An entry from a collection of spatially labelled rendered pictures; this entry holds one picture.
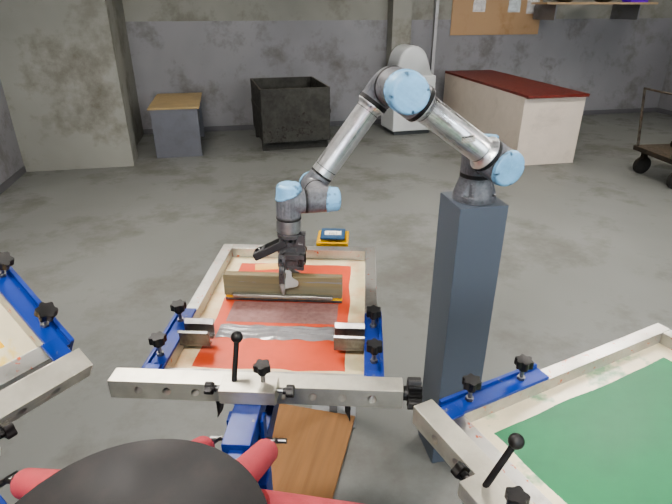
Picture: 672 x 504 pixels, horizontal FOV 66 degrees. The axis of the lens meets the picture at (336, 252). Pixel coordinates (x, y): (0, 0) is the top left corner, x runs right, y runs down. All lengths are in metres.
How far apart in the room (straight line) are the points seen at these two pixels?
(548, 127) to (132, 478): 6.58
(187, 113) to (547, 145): 4.56
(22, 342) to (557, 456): 1.19
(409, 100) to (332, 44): 7.12
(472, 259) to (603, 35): 8.87
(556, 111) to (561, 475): 6.00
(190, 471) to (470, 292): 1.45
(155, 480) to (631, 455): 0.99
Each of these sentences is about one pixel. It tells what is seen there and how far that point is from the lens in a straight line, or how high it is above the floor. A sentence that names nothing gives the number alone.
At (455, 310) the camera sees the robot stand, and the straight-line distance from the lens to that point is 1.98.
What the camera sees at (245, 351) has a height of 0.95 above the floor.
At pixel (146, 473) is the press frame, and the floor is 1.32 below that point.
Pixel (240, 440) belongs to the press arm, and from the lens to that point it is 1.11.
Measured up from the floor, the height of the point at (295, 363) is 0.95.
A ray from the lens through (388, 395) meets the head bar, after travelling 1.21.
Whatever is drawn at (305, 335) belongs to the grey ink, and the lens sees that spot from 1.51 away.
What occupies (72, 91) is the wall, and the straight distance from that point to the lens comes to 6.91.
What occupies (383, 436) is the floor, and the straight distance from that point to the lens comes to 2.56.
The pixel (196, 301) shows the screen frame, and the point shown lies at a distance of 1.67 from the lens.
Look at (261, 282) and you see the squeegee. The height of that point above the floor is 1.03.
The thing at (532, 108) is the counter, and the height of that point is 0.70.
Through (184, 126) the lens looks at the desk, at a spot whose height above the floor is 0.40.
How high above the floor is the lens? 1.83
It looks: 26 degrees down
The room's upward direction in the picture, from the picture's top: straight up
